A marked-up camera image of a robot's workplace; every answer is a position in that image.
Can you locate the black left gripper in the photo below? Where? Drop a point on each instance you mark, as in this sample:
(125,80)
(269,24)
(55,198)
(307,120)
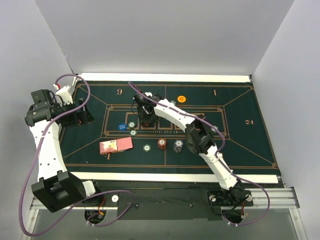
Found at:
(78,115)

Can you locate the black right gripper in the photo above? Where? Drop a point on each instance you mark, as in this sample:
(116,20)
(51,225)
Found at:
(146,116)

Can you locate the red poker chip stack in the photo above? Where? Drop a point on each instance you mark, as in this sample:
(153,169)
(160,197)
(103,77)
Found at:
(162,143)

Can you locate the green poker chip stack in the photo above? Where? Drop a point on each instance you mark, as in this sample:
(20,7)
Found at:
(146,147)

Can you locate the blue poker chip stack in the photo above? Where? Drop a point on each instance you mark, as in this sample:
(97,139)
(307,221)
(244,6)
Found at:
(178,145)

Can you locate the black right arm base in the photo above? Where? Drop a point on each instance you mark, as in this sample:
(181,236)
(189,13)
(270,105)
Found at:
(229,198)

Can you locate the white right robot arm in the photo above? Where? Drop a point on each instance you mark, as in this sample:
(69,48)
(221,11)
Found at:
(199,137)

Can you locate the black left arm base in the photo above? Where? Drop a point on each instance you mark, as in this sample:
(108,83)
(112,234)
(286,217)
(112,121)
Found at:
(104,200)

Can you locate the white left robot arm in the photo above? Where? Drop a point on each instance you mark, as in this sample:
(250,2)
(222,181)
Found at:
(56,187)

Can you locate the blue small blind button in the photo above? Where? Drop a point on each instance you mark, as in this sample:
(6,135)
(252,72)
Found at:
(122,127)

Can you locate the green poker table mat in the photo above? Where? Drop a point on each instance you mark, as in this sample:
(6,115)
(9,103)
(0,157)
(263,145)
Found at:
(232,107)

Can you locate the orange dealer button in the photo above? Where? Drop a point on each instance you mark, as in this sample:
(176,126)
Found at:
(181,99)

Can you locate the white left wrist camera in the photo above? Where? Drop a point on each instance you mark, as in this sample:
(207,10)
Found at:
(65,94)

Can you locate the aluminium frame rail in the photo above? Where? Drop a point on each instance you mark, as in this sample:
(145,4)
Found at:
(188,203)

